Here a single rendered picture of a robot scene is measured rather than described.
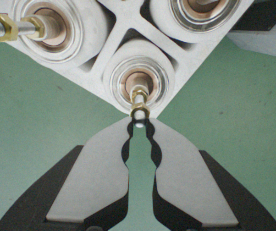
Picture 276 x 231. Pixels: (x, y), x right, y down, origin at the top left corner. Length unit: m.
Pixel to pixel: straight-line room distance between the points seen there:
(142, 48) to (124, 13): 0.08
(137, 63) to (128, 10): 0.09
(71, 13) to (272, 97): 0.56
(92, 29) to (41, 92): 0.38
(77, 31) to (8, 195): 0.82
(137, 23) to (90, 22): 0.08
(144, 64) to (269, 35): 0.22
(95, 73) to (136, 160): 0.41
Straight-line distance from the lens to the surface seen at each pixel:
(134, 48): 0.21
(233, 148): 0.68
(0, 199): 0.99
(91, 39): 0.22
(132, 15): 0.28
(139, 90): 0.17
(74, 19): 0.21
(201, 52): 0.30
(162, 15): 0.21
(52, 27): 0.21
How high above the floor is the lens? 0.46
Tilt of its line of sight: 62 degrees down
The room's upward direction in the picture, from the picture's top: 180 degrees counter-clockwise
